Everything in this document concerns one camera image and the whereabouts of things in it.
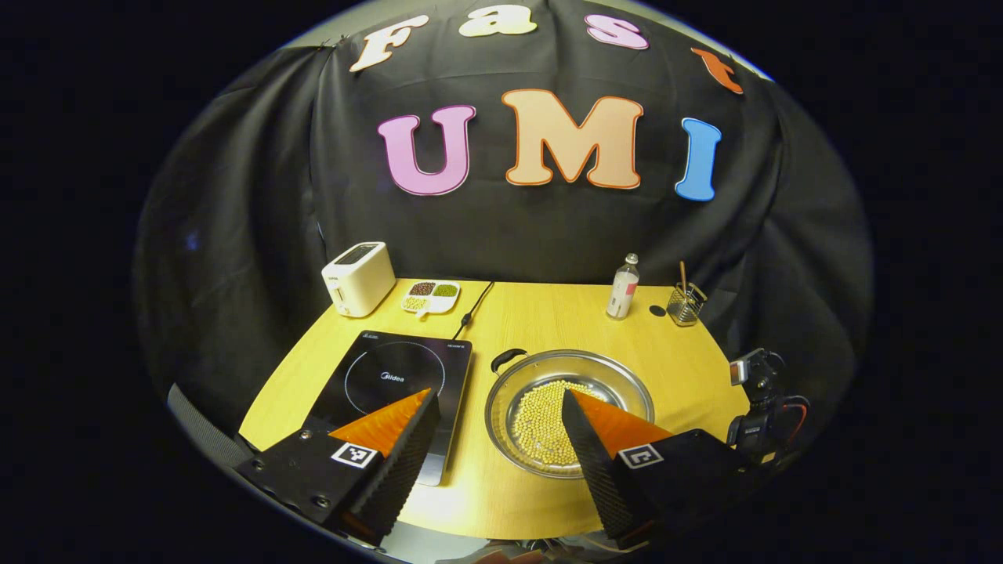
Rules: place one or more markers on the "black induction cooktop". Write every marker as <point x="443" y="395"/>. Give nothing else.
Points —
<point x="376" y="360"/>

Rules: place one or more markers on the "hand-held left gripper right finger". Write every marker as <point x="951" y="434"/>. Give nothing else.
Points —
<point x="595" y="470"/>

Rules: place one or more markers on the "wooden stick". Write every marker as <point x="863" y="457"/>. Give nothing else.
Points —
<point x="682" y="274"/>

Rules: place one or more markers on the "pile of yellow soybeans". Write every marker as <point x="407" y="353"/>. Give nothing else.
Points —
<point x="541" y="423"/>

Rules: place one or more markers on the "clear plastic bottle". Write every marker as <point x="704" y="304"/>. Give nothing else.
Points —
<point x="621" y="294"/>

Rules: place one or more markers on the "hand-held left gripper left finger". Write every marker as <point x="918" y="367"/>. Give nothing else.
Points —
<point x="400" y="470"/>

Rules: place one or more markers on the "white toaster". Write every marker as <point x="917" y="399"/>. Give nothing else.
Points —
<point x="356" y="282"/>

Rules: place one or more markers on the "black camera on stand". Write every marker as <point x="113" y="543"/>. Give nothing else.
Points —
<point x="756" y="435"/>

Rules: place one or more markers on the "white divided bean dish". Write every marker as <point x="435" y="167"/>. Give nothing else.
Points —
<point x="439" y="305"/>

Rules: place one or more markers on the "stainless steel pot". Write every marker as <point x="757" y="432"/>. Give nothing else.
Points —
<point x="619" y="392"/>

